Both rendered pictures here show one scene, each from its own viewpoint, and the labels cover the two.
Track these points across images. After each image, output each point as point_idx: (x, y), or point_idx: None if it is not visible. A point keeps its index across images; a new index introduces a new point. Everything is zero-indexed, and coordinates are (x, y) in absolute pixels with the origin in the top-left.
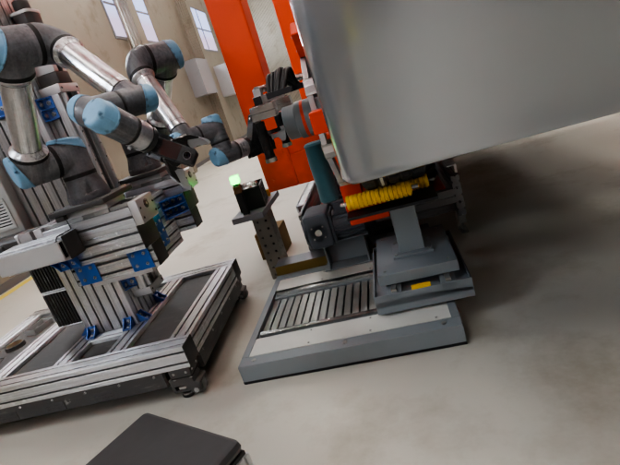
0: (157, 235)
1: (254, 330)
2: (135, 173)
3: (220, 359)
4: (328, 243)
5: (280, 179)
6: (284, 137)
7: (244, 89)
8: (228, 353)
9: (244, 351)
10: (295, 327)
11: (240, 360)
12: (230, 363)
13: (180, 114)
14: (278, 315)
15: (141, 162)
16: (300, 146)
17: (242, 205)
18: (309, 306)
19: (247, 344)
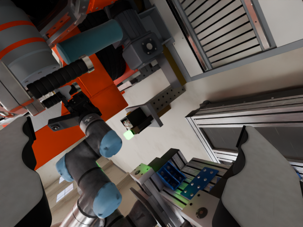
0: (225, 181)
1: (262, 58)
2: (154, 221)
3: (294, 83)
4: (154, 35)
5: (115, 98)
6: (66, 86)
7: (44, 152)
8: (284, 79)
9: (281, 63)
10: (253, 11)
11: (296, 60)
12: (302, 67)
13: (69, 212)
14: (231, 52)
15: (142, 220)
16: (81, 90)
17: (146, 122)
18: (216, 26)
19: (268, 66)
